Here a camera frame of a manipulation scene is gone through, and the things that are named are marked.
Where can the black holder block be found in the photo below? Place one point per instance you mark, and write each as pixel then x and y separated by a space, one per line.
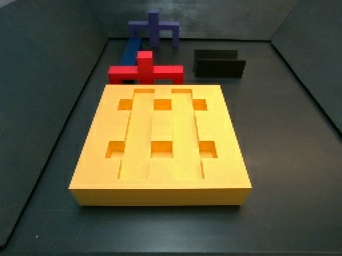
pixel 217 63

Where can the blue long bar block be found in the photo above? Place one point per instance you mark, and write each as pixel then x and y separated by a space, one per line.
pixel 132 48

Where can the red cross-shaped block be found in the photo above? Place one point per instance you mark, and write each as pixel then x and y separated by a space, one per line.
pixel 145 72

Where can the purple cross-shaped block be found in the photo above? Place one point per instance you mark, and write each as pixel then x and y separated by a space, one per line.
pixel 153 26

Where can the yellow slotted board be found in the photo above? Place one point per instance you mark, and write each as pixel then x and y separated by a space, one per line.
pixel 160 149

